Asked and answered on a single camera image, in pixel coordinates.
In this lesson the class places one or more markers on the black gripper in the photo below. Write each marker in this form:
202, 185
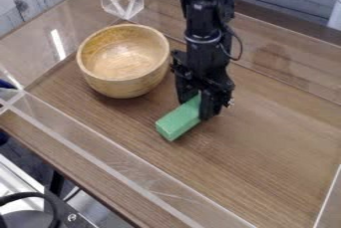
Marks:
199, 71

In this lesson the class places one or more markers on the green rectangular block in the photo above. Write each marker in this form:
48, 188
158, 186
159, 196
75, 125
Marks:
178, 121

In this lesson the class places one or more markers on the brown wooden bowl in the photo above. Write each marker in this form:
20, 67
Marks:
124, 60

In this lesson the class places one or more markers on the black table leg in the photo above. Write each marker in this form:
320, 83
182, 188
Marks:
56, 183

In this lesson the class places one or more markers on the clear acrylic enclosure wall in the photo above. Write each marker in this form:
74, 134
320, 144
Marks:
258, 168

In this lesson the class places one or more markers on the black metal bracket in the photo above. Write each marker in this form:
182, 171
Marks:
71, 218

